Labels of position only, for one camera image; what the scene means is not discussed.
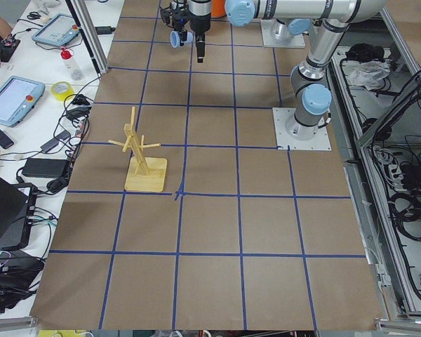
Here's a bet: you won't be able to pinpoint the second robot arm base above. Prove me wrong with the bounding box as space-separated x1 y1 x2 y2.
271 18 311 40

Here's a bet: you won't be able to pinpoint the orange can silver lid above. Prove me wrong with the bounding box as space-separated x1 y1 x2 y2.
211 0 226 18

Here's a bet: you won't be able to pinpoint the wooden cup rack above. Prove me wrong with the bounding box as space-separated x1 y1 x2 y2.
108 107 168 192

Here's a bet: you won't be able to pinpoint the red cap squeeze bottle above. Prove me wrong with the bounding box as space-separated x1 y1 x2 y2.
60 47 84 81

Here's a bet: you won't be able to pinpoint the far blue teach pendant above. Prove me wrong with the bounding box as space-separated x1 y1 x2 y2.
32 13 79 47

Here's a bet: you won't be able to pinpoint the near blue teach pendant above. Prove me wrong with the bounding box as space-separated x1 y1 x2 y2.
0 76 46 126

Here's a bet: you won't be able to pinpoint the light blue plastic cup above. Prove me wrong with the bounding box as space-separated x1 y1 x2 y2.
170 30 194 48

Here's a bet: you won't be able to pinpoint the yellow tape roll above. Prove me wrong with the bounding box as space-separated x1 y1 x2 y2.
51 81 74 101

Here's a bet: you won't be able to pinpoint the blue teach pendant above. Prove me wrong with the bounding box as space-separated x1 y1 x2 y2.
0 76 46 126
32 13 79 47

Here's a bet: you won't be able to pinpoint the wrist camera blue light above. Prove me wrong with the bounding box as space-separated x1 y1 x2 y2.
159 2 189 31

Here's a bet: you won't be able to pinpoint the black smartphone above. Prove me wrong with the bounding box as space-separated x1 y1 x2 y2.
0 129 14 149

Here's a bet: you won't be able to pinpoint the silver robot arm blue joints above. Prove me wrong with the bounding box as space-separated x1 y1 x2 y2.
225 0 386 127

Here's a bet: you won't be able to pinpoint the black laptop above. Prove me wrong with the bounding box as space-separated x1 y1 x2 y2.
0 177 36 251

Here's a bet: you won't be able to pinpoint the black power adapter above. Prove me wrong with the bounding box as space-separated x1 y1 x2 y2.
22 158 68 178

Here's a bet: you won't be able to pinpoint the white crumpled cloth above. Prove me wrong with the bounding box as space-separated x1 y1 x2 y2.
347 60 390 91

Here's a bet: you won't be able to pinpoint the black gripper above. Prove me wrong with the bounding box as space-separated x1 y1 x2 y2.
189 0 211 63

